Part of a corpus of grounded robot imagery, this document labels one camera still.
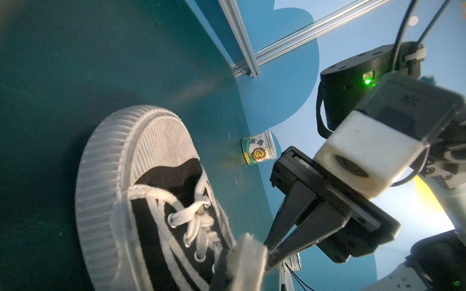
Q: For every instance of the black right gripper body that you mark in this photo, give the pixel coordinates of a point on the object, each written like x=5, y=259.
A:
x=367, y=229

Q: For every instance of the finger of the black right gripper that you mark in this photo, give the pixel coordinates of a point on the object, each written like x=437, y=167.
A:
x=296, y=202
x=321, y=223

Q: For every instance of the aluminium right frame post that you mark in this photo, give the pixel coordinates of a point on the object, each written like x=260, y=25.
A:
x=232, y=13

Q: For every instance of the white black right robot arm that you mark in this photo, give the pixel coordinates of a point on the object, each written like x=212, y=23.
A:
x=437, y=263

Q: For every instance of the printed paper cup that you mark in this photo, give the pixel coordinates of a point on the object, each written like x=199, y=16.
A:
x=258, y=148

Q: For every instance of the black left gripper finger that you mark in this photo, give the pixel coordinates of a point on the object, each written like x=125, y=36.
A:
x=221, y=279

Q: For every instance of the black white canvas sneaker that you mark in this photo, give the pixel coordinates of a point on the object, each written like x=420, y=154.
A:
x=142, y=144

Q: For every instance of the white shoelace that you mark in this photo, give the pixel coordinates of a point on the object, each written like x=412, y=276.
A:
x=178, y=246

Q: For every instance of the aluminium back frame bar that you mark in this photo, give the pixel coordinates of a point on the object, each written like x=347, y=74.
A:
x=328, y=16

